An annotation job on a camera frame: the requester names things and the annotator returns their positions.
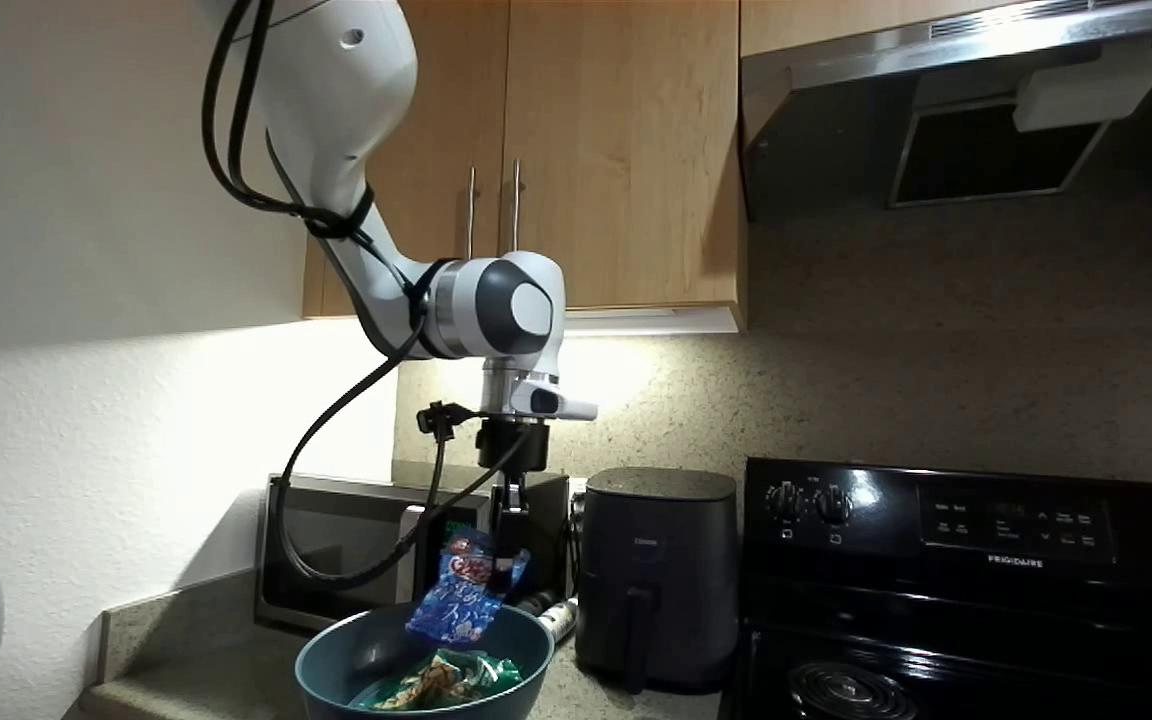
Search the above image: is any black coil stove burner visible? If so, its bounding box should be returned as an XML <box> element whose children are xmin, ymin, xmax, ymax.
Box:
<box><xmin>786</xmin><ymin>657</ymin><xmax>925</xmax><ymax>720</ymax></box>

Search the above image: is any black electric stove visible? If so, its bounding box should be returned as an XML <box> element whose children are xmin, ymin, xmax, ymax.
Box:
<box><xmin>720</xmin><ymin>457</ymin><xmax>1152</xmax><ymax>720</ymax></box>

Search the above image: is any wooden cabinet above hood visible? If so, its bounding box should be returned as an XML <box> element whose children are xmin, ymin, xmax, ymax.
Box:
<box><xmin>740</xmin><ymin>0</ymin><xmax>1021</xmax><ymax>59</ymax></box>

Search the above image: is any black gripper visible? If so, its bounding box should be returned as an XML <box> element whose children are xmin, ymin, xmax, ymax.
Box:
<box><xmin>473</xmin><ymin>412</ymin><xmax>558</xmax><ymax>565</ymax></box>

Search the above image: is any black air fryer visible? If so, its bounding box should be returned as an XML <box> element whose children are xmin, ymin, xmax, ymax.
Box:
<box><xmin>569</xmin><ymin>466</ymin><xmax>745</xmax><ymax>696</ymax></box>

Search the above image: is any steel range hood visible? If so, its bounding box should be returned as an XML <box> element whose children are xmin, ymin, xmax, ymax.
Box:
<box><xmin>740</xmin><ymin>0</ymin><xmax>1152</xmax><ymax>227</ymax></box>

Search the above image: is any large dark blue bowl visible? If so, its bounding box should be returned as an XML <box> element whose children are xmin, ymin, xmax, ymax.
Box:
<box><xmin>289</xmin><ymin>600</ymin><xmax>558</xmax><ymax>720</ymax></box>

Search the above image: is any steel black microwave oven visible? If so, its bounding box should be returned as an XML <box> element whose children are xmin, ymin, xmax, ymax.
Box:
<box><xmin>252</xmin><ymin>462</ymin><xmax>575</xmax><ymax>640</ymax></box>

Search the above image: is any white hood lamp cover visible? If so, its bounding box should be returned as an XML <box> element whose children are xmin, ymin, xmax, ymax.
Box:
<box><xmin>1008</xmin><ymin>37</ymin><xmax>1152</xmax><ymax>137</ymax></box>

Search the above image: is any wooden cabinet door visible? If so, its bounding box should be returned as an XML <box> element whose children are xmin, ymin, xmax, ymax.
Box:
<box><xmin>491</xmin><ymin>0</ymin><xmax>748</xmax><ymax>321</ymax></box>
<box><xmin>299</xmin><ymin>0</ymin><xmax>516</xmax><ymax>321</ymax></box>

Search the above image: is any blue snack packet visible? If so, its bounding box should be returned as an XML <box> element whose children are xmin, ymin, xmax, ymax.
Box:
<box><xmin>401</xmin><ymin>524</ymin><xmax>537</xmax><ymax>657</ymax></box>

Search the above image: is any white under-cabinet light strip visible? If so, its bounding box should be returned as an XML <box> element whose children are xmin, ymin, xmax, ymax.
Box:
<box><xmin>561</xmin><ymin>305</ymin><xmax>748</xmax><ymax>343</ymax></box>

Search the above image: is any small white bottle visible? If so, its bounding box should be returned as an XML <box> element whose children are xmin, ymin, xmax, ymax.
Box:
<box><xmin>528</xmin><ymin>591</ymin><xmax>586</xmax><ymax>654</ymax></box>

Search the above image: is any green pistachio packet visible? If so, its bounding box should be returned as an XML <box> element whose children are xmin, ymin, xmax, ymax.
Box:
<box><xmin>373</xmin><ymin>645</ymin><xmax>528</xmax><ymax>716</ymax></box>

